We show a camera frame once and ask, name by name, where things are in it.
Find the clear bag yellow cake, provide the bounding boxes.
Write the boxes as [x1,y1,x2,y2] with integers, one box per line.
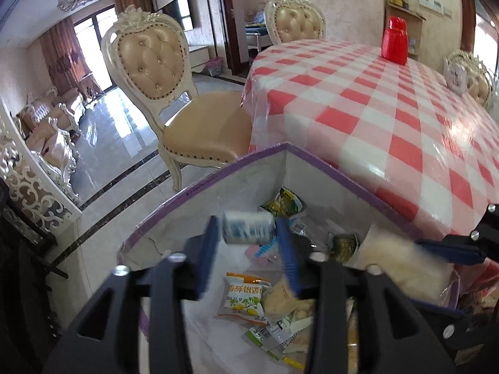
[261,277,314,323]

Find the green peas snack packet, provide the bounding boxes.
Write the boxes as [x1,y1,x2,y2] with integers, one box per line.
[260,187,304,218]

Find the small blue white candy packet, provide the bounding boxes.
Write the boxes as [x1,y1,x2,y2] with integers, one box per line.
[222,211,275,246]

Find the clear bag yellow pastry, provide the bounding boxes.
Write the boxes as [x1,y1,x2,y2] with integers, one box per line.
[346,224,453,306]

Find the silver black snack packet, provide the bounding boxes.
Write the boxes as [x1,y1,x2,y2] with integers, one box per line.
[327,233,360,264]

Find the orange white snack packet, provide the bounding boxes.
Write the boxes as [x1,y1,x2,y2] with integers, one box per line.
[217,272,272,326]

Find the purple rimmed storage box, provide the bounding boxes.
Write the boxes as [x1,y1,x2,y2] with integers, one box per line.
[117,142,463,374]

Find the red checkered tablecloth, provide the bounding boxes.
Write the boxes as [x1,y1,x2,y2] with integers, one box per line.
[243,40,498,240]

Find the beige tufted chair far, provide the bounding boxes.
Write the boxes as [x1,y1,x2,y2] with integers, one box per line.
[448,49,496,112]

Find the beige tufted chair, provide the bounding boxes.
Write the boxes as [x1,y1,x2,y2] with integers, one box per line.
[101,5,252,192]
[264,0,327,45]
[448,49,496,112]

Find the white lattice divider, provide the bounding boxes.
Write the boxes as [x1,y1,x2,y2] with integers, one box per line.
[1,105,81,237]

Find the beige tufted chair near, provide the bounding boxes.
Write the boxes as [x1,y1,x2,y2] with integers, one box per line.
[101,5,252,192]

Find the white carved sofa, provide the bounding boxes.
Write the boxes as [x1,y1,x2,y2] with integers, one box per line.
[16,86,85,188]

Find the red thermos jug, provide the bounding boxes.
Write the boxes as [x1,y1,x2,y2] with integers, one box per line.
[381,16,409,65]

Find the beige tufted chair middle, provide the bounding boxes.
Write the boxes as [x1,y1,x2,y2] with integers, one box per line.
[264,0,327,45]

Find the wall mounted television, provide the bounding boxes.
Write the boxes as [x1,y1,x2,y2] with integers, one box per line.
[161,0,194,31]

